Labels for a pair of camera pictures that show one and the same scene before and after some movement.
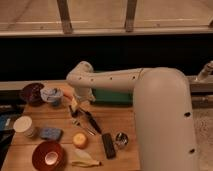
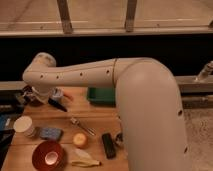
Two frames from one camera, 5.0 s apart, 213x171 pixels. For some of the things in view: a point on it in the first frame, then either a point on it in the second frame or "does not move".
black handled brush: (88, 117) to (57, 104)
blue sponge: (51, 133) does not move
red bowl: (49, 156) does not move
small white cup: (51, 158) does not move
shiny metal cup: (122, 140) does not move
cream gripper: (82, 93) to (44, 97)
